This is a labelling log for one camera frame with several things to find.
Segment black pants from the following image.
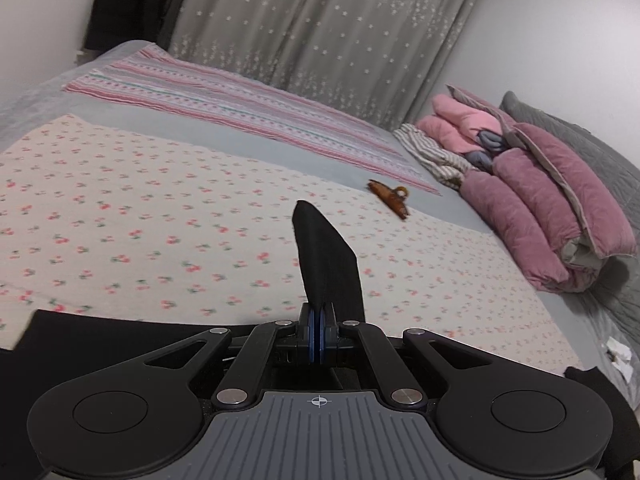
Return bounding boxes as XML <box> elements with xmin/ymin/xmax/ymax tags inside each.
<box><xmin>1</xmin><ymin>202</ymin><xmax>639</xmax><ymax>479</ymax></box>

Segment brown hair claw clip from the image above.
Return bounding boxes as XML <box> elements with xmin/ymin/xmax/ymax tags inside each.
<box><xmin>367</xmin><ymin>179</ymin><xmax>409</xmax><ymax>220</ymax></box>

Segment cherry print bed sheet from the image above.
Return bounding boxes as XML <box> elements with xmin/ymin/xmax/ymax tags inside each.
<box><xmin>1</xmin><ymin>115</ymin><xmax>579</xmax><ymax>373</ymax></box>

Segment white crumpled paper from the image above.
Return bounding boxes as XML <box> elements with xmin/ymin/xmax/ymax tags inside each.
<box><xmin>605</xmin><ymin>337</ymin><xmax>634</xmax><ymax>382</ymax></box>

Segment striped folded garment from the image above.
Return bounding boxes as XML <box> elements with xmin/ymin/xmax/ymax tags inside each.
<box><xmin>393</xmin><ymin>124</ymin><xmax>472</xmax><ymax>191</ymax></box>

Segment mauve folded quilt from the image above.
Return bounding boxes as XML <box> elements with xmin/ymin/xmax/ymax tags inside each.
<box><xmin>458</xmin><ymin>121</ymin><xmax>639</xmax><ymax>295</ymax></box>

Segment blue-grey folded garment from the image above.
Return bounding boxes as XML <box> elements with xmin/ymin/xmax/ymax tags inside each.
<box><xmin>464</xmin><ymin>130</ymin><xmax>511</xmax><ymax>174</ymax></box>

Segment pink folded garment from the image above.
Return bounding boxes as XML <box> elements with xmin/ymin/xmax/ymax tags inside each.
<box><xmin>416</xmin><ymin>94</ymin><xmax>502</xmax><ymax>155</ymax></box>

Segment pink striped blanket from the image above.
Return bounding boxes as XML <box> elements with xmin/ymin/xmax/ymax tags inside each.
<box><xmin>64</xmin><ymin>44</ymin><xmax>438</xmax><ymax>194</ymax></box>

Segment grey star curtain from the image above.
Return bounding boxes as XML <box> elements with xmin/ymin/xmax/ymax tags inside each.
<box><xmin>169</xmin><ymin>0</ymin><xmax>476</xmax><ymax>130</ymax></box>

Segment dark hanging clothes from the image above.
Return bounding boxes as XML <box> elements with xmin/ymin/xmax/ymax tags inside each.
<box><xmin>82</xmin><ymin>0</ymin><xmax>183</xmax><ymax>55</ymax></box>

